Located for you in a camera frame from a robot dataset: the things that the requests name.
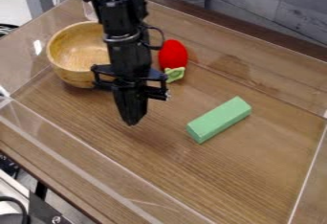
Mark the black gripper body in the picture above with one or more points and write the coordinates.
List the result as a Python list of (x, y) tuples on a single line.
[(150, 86)]

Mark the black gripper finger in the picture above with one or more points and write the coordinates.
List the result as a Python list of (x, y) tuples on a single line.
[(140, 105), (122, 99)]

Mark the green foam stick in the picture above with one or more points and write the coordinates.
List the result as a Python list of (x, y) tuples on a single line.
[(218, 119)]

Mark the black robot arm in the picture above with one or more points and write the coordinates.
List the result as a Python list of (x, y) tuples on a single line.
[(129, 75)]

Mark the brown wooden bowl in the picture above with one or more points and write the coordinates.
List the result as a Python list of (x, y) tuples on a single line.
[(74, 50)]

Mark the red toy strawberry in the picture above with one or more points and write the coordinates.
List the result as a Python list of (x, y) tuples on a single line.
[(174, 59)]

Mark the black metal table leg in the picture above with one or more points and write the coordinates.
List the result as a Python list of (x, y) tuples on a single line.
[(41, 191)]

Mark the clear acrylic corner bracket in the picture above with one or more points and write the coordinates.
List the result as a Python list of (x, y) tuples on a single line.
[(89, 10)]

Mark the clear acrylic enclosure wall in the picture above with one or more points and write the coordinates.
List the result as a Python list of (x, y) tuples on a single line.
[(146, 173)]

